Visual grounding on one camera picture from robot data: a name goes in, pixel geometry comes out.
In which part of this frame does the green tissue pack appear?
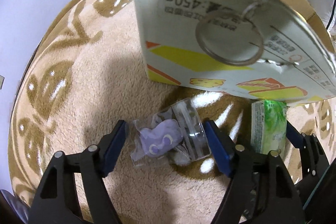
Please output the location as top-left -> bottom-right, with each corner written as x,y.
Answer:
251,100 -> 287,157

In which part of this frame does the purple plush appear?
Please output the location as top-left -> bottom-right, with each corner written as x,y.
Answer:
129,98 -> 211,166

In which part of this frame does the beige patterned carpet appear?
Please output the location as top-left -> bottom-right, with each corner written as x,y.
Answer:
8,0 -> 251,223

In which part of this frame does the cardboard box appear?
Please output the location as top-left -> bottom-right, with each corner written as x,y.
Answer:
134,0 -> 335,106

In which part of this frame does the wall socket lower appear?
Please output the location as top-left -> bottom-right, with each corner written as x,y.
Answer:
0,75 -> 5,89

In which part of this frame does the metal key ring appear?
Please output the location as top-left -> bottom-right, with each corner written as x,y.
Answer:
195,0 -> 266,67

